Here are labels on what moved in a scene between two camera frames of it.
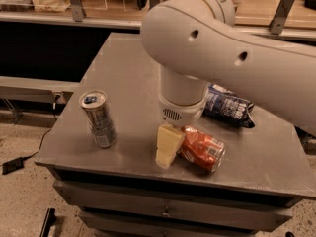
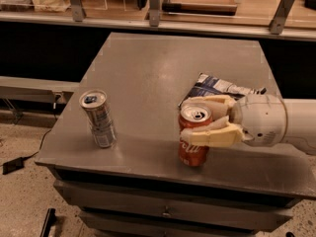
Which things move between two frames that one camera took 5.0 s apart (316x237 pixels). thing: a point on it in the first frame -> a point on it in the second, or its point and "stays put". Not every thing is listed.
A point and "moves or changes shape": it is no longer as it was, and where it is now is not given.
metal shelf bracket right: [280, 15] stays put
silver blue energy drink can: [96, 108] stays put
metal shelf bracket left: [75, 0] stays put
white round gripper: [183, 114] -> [263, 118]
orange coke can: [201, 149] moves or changes shape
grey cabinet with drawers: [104, 150] stays put
